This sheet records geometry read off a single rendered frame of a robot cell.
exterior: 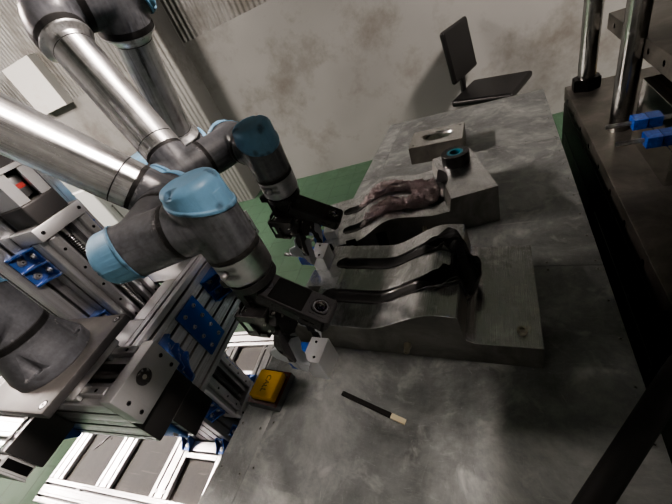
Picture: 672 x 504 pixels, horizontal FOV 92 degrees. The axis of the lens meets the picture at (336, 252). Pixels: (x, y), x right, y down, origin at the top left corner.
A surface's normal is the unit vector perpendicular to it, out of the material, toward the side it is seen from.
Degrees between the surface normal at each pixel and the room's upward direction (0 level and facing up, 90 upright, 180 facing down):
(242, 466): 0
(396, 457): 0
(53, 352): 72
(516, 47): 90
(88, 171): 79
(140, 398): 90
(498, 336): 0
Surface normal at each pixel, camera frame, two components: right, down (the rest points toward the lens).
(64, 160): 0.34, 0.28
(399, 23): -0.19, 0.65
